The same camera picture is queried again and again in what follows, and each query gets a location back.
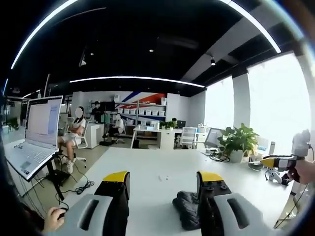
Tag black laptop stand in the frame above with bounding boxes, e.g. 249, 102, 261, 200
45, 151, 72, 202

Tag black floor cable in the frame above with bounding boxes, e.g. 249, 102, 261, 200
55, 157, 95, 206

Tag shelf with white boxes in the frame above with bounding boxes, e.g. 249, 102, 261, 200
114, 97, 168, 126

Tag long ceiling light strip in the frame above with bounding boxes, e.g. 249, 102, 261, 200
69, 75, 205, 88

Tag small green desk plants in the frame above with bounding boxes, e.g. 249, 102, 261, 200
159, 118, 178, 131

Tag white mesh office chair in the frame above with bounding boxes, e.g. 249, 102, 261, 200
180, 126, 198, 149

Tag open white laptop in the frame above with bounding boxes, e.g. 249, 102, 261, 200
4, 95, 63, 183

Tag dark towel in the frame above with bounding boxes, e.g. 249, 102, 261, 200
172, 191, 201, 231

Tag potted green plant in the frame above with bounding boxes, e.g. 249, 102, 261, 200
217, 122, 259, 164

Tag person's right hand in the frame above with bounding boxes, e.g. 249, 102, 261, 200
294, 157, 315, 185

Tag black computer mouse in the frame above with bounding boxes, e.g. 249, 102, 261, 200
57, 207, 69, 220

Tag white game controller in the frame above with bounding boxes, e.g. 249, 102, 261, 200
264, 168, 284, 184

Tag black cable bundle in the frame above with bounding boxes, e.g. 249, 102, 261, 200
208, 150, 231, 163

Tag white office desk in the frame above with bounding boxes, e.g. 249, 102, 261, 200
129, 124, 183, 149

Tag thin gripper cable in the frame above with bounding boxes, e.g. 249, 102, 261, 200
273, 183, 310, 229

